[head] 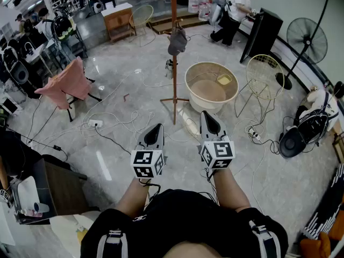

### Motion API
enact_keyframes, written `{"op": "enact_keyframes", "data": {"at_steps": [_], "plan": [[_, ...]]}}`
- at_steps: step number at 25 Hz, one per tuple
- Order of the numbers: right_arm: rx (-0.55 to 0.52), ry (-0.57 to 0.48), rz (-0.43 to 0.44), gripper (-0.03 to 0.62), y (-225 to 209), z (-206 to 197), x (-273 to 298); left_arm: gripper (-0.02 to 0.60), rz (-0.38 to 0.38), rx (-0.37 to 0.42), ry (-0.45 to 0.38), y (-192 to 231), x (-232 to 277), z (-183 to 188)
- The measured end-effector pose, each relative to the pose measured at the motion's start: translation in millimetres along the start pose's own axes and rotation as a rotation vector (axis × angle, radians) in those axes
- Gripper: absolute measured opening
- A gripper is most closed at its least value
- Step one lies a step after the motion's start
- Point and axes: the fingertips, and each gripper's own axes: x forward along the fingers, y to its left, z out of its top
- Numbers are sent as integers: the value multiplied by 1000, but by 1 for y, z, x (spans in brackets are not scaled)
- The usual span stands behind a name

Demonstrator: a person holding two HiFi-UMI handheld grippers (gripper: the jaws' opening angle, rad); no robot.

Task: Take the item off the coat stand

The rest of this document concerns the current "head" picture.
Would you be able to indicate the small brown angled piece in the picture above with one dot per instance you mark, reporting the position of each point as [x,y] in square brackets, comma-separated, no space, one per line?
[126,97]

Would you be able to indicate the clear water jug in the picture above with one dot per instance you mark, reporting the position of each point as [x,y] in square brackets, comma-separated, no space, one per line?
[193,4]
[203,11]

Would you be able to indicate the small white black hanging item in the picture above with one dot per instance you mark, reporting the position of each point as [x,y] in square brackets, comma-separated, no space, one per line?
[169,68]

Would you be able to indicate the white power strip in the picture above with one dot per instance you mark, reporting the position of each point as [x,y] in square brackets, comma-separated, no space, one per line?
[95,122]
[254,134]

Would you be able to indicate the wooden platform steps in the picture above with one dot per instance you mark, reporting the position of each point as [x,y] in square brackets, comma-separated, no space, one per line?
[164,25]

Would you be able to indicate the wooden cabinet white top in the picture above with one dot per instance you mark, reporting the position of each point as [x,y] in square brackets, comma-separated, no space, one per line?
[118,21]

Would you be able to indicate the orange chair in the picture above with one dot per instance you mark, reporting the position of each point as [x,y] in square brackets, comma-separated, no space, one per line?
[319,244]

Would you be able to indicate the person's black shirt torso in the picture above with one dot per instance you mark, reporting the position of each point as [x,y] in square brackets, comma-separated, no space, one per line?
[182,219]

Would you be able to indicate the wooden coat stand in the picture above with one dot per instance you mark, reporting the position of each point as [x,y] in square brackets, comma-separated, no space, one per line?
[174,12]

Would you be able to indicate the round beige wicker basket chair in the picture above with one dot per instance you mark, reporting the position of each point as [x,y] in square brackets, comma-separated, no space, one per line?
[208,93]

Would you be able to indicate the person's right forearm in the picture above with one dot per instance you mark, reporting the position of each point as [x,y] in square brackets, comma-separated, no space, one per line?
[231,189]

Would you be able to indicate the white cup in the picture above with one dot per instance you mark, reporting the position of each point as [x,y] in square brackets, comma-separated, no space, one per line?
[42,207]

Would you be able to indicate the pink cloth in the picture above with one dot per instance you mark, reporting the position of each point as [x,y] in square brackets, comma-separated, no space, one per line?
[68,83]

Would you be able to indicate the dark desk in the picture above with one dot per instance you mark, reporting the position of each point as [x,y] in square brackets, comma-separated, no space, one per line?
[61,187]

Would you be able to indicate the grey cap item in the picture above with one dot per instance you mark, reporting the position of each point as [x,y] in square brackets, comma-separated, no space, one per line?
[177,42]

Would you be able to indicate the person's left forearm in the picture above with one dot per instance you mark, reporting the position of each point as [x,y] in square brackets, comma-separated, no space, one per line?
[131,197]

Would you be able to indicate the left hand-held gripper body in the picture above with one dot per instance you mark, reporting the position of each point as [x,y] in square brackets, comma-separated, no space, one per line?
[147,163]

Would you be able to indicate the black leaning panel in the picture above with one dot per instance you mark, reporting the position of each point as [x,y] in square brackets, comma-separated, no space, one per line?
[264,32]

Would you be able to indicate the black standing fan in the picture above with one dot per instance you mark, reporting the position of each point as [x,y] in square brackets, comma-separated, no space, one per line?
[306,40]

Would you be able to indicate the white round table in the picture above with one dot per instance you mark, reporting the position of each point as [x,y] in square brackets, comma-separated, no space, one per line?
[64,230]

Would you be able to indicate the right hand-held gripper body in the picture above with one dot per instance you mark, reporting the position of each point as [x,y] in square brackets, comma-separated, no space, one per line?
[218,152]

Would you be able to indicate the black power adapter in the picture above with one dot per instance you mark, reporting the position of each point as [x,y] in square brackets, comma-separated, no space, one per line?
[57,147]

